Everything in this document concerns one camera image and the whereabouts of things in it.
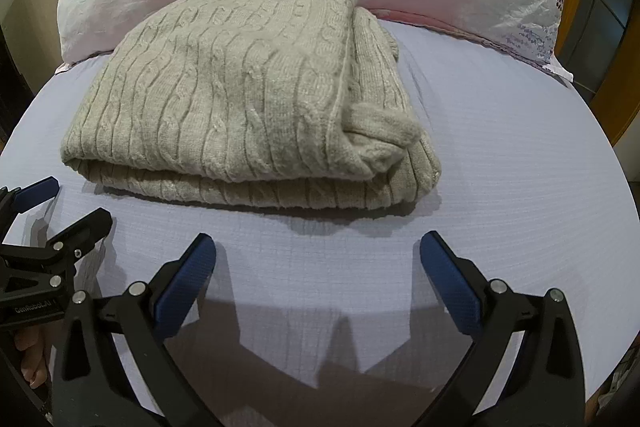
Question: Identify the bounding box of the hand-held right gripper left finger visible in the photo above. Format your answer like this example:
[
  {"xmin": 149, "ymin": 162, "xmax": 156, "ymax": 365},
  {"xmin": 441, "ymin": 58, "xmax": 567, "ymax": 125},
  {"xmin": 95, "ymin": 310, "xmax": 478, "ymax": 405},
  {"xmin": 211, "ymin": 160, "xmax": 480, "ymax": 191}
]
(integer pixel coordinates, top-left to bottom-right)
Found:
[{"xmin": 50, "ymin": 233, "xmax": 227, "ymax": 427}]

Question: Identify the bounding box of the person's left hand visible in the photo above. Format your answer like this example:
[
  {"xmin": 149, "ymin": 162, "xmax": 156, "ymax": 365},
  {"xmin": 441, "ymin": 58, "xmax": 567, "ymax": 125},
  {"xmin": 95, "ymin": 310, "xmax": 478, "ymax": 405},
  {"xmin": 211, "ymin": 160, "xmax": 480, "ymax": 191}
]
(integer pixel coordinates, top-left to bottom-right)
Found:
[{"xmin": 13, "ymin": 323, "xmax": 53, "ymax": 389}]

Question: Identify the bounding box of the beige cable-knit sweater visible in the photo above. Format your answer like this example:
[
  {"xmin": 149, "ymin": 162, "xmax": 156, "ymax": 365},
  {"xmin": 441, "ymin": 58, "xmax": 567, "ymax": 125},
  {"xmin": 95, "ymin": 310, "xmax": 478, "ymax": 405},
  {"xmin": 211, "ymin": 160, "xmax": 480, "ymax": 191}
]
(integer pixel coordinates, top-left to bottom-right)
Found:
[{"xmin": 60, "ymin": 0, "xmax": 443, "ymax": 211}]

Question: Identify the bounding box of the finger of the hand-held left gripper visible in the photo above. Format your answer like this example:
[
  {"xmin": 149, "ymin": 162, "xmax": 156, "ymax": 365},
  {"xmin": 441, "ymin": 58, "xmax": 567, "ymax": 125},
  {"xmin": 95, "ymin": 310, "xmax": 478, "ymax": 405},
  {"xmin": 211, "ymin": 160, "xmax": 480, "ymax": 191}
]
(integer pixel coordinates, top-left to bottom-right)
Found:
[
  {"xmin": 0, "ymin": 176, "xmax": 61, "ymax": 229},
  {"xmin": 0, "ymin": 207, "xmax": 114, "ymax": 303}
]

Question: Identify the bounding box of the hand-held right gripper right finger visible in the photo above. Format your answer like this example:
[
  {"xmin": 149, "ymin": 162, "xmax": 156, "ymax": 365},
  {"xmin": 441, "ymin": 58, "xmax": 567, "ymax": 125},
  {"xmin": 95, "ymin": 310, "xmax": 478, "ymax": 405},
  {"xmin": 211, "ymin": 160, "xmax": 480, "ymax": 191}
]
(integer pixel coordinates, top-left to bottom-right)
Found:
[{"xmin": 419, "ymin": 230, "xmax": 587, "ymax": 427}]

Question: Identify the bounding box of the pale lavender bed sheet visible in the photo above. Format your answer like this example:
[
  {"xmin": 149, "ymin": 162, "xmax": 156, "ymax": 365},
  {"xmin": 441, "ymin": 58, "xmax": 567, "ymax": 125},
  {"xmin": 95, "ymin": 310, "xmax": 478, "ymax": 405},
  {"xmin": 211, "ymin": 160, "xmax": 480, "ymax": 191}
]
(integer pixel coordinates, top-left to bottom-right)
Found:
[{"xmin": 0, "ymin": 14, "xmax": 640, "ymax": 427}]

